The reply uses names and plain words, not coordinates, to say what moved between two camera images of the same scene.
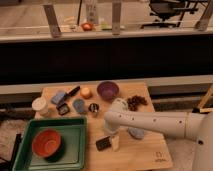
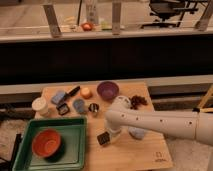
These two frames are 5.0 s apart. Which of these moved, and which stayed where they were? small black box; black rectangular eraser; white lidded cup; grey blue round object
Moved: black rectangular eraser
Stayed: small black box; grey blue round object; white lidded cup
